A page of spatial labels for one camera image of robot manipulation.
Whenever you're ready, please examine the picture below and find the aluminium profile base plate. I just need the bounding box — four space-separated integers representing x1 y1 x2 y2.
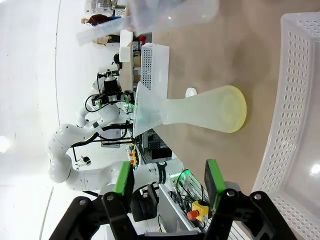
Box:
159 172 255 240

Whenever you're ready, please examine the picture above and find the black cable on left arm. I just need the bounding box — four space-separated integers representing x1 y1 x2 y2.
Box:
71 123 134 149

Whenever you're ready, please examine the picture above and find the black cable bundle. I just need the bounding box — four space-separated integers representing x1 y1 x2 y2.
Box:
169 174 201 218

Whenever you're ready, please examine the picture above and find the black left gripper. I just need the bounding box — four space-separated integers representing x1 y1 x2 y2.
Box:
91 79 135 110

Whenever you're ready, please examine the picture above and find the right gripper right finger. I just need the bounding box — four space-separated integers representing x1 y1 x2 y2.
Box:
203 159 297 240

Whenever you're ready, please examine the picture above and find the small white round lid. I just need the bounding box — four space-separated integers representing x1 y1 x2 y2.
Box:
185 87 198 99

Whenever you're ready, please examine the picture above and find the translucent conical flask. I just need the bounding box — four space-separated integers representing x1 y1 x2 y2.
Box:
161 85 248 134

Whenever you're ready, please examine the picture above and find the black bulky bag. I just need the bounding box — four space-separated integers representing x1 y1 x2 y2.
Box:
130 184 159 223

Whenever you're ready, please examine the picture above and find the translucent plastic funnel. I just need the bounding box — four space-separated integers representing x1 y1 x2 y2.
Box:
133 81 168 138

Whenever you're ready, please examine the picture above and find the white perforated plastic basket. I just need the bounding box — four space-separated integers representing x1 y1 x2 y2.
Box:
140 43 171 100
250 11 320 240

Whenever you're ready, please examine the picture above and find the person in brown top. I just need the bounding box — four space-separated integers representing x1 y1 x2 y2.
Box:
81 13 111 27

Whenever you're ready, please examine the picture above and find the white black camera head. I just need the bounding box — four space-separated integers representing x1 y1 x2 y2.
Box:
76 154 92 167

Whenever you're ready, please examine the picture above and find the translucent plastic beaker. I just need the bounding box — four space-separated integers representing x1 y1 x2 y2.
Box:
126 0 219 34

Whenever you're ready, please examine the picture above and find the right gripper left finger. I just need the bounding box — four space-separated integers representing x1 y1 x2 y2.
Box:
48 161 145 240

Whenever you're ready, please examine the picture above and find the yellow emergency stop button box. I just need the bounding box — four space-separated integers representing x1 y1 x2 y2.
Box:
187 199 210 222

